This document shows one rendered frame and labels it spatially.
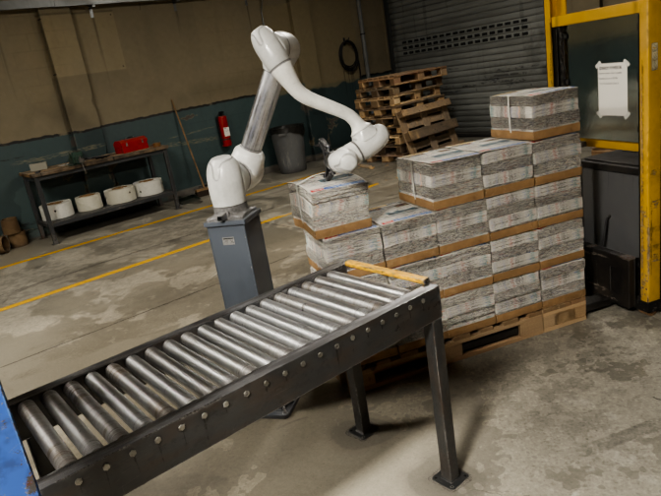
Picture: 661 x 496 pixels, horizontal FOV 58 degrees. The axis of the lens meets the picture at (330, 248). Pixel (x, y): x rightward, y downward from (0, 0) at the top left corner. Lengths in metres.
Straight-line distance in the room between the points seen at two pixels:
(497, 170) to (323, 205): 0.92
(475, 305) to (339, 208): 0.94
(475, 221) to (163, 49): 7.20
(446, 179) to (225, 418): 1.73
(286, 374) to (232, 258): 1.11
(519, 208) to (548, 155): 0.30
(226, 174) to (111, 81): 6.66
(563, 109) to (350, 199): 1.22
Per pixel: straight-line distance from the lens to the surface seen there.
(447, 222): 3.00
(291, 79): 2.57
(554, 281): 3.46
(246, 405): 1.69
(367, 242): 2.82
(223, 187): 2.68
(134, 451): 1.58
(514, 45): 10.34
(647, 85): 3.38
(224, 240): 2.73
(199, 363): 1.87
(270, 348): 1.85
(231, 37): 10.16
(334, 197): 2.71
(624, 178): 3.79
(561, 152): 3.31
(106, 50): 9.28
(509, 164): 3.13
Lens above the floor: 1.58
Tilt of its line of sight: 17 degrees down
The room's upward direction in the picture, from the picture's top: 9 degrees counter-clockwise
